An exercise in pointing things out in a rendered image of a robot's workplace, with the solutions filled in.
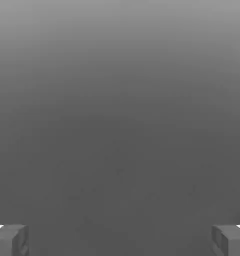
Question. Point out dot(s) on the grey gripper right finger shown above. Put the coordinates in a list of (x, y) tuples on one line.
[(232, 240)]

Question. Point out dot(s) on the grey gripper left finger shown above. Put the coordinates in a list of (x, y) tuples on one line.
[(8, 240)]

